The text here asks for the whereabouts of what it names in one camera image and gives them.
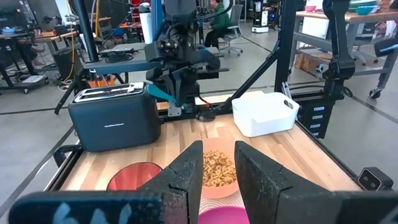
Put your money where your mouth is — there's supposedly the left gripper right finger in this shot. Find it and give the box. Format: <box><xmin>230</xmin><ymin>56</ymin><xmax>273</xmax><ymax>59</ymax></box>
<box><xmin>234</xmin><ymin>139</ymin><xmax>398</xmax><ymax>224</ymax></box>

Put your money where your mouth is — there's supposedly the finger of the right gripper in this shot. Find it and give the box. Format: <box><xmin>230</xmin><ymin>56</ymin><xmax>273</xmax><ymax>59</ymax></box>
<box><xmin>147</xmin><ymin>82</ymin><xmax>183</xmax><ymax>107</ymax></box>
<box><xmin>173</xmin><ymin>77</ymin><xmax>200</xmax><ymax>106</ymax></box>

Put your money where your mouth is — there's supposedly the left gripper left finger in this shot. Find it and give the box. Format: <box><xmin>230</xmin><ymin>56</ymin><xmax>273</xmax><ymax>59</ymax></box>
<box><xmin>8</xmin><ymin>139</ymin><xmax>205</xmax><ymax>224</ymax></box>

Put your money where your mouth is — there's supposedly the red faceted plastic tumbler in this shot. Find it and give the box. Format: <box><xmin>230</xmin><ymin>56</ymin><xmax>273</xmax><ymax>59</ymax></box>
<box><xmin>106</xmin><ymin>161</ymin><xmax>164</xmax><ymax>192</ymax></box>

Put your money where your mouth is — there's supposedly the magenta plastic plate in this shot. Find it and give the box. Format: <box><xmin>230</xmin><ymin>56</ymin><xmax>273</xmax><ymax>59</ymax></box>
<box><xmin>197</xmin><ymin>206</ymin><xmax>251</xmax><ymax>224</ymax></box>

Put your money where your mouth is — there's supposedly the peach plastic bowl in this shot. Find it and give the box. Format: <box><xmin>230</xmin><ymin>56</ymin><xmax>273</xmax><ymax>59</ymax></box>
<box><xmin>198</xmin><ymin>138</ymin><xmax>241</xmax><ymax>200</ymax></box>

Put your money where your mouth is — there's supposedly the white plastic bin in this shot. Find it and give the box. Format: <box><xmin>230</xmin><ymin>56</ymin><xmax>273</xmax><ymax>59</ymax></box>
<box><xmin>231</xmin><ymin>90</ymin><xmax>301</xmax><ymax>139</ymax></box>

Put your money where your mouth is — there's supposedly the grey equipment desk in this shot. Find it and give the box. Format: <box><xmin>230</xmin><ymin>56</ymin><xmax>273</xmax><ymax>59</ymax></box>
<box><xmin>83</xmin><ymin>42</ymin><xmax>224</xmax><ymax>75</ymax></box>

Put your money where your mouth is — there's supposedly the person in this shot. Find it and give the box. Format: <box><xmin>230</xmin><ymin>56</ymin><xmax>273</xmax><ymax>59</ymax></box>
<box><xmin>203</xmin><ymin>0</ymin><xmax>233</xmax><ymax>50</ymax></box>

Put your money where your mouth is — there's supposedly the white cylinder appliance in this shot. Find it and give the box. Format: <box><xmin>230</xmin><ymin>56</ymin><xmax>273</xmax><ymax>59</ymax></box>
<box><xmin>138</xmin><ymin>2</ymin><xmax>155</xmax><ymax>45</ymax></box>

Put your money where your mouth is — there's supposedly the black two-slot toaster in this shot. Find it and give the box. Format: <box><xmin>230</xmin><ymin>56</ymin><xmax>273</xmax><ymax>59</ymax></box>
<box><xmin>67</xmin><ymin>81</ymin><xmax>162</xmax><ymax>153</ymax></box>

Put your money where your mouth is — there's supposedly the grey office chair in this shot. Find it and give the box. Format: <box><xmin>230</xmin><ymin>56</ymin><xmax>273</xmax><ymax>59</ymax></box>
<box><xmin>222</xmin><ymin>4</ymin><xmax>246</xmax><ymax>57</ymax></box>

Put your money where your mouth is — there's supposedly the cereal rings heap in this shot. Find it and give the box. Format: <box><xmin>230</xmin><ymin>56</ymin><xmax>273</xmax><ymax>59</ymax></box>
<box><xmin>202</xmin><ymin>149</ymin><xmax>238</xmax><ymax>188</ymax></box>

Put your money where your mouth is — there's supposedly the white kiosk robot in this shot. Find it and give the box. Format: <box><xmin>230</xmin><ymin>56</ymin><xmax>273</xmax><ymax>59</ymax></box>
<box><xmin>251</xmin><ymin>0</ymin><xmax>271</xmax><ymax>34</ymax></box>

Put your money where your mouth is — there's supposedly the black labelled controller box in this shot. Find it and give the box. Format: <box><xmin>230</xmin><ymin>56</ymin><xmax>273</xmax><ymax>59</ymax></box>
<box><xmin>297</xmin><ymin>98</ymin><xmax>336</xmax><ymax>140</ymax></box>

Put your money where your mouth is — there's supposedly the black trash bin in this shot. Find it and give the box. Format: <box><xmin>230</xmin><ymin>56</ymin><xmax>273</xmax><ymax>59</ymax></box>
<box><xmin>51</xmin><ymin>46</ymin><xmax>84</xmax><ymax>81</ymax></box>

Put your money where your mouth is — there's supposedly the cardboard box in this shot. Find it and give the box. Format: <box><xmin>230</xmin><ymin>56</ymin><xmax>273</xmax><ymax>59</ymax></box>
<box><xmin>294</xmin><ymin>51</ymin><xmax>324</xmax><ymax>74</ymax></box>

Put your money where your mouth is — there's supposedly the dark cluttered desk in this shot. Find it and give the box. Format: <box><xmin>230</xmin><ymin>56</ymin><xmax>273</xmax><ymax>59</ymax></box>
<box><xmin>0</xmin><ymin>29</ymin><xmax>80</xmax><ymax>94</ymax></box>

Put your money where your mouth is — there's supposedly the wooden workbench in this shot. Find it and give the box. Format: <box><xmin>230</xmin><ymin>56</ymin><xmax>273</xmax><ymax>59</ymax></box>
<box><xmin>294</xmin><ymin>7</ymin><xmax>398</xmax><ymax>99</ymax></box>

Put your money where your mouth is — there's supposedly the teal bowl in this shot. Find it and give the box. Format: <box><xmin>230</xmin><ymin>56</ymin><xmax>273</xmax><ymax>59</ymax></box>
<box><xmin>354</xmin><ymin>4</ymin><xmax>381</xmax><ymax>16</ymax></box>

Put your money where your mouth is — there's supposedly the black coiled cable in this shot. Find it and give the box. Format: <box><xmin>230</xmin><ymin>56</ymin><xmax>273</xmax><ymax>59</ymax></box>
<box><xmin>104</xmin><ymin>50</ymin><xmax>135</xmax><ymax>64</ymax></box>

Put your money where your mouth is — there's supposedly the black table-level camera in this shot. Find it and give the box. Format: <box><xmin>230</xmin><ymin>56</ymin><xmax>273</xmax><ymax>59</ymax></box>
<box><xmin>357</xmin><ymin>166</ymin><xmax>395</xmax><ymax>192</ymax></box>

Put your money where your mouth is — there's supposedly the black gantry post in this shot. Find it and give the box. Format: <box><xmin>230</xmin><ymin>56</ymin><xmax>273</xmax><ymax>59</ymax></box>
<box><xmin>54</xmin><ymin>0</ymin><xmax>101</xmax><ymax>115</ymax></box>
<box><xmin>217</xmin><ymin>0</ymin><xmax>300</xmax><ymax>110</ymax></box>

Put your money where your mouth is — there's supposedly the black jointed post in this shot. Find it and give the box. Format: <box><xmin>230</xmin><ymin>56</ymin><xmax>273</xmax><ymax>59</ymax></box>
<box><xmin>322</xmin><ymin>0</ymin><xmax>357</xmax><ymax>101</ymax></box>

